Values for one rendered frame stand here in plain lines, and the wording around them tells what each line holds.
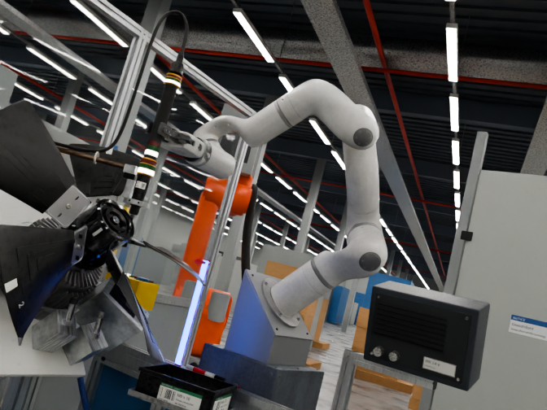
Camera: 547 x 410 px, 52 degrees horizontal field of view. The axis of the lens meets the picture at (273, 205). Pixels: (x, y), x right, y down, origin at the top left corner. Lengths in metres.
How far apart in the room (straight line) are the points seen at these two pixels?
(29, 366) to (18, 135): 0.53
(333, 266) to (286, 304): 0.21
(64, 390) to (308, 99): 1.54
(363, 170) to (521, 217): 1.39
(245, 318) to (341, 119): 0.71
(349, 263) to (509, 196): 1.39
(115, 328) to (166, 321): 1.24
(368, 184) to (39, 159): 0.90
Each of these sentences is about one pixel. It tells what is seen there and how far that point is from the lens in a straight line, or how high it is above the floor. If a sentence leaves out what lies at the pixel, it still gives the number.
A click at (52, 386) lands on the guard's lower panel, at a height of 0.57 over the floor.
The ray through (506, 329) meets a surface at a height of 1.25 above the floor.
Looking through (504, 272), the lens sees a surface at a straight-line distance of 2.88.
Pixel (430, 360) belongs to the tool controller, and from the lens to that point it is 1.39.
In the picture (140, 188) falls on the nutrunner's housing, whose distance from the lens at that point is 1.49.
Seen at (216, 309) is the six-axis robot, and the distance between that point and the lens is 5.22.
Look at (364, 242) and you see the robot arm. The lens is 1.70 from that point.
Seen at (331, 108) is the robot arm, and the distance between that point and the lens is 1.59.
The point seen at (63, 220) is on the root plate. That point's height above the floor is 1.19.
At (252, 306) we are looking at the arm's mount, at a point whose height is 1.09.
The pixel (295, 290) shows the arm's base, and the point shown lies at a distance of 1.83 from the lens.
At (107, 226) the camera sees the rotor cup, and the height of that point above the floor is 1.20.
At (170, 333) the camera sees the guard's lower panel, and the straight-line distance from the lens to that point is 2.81.
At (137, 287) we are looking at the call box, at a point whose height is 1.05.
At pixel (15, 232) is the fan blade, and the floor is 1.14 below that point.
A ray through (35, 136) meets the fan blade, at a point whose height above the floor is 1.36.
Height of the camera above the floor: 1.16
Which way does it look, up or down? 8 degrees up
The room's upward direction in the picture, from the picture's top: 15 degrees clockwise
